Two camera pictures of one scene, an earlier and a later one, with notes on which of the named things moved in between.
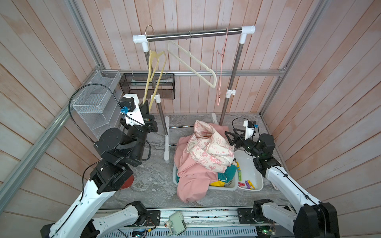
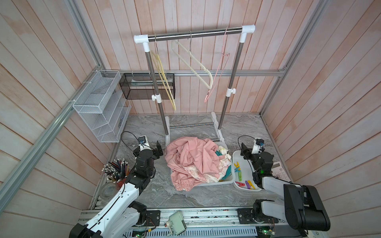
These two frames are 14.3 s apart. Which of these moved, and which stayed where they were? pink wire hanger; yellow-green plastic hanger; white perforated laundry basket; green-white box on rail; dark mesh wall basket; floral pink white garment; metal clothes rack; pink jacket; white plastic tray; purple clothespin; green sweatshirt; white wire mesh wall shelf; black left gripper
Moved: pink wire hanger; floral pink white garment; black left gripper; yellow-green plastic hanger; white perforated laundry basket; pink jacket
Stayed: white plastic tray; dark mesh wall basket; green sweatshirt; metal clothes rack; purple clothespin; white wire mesh wall shelf; green-white box on rail
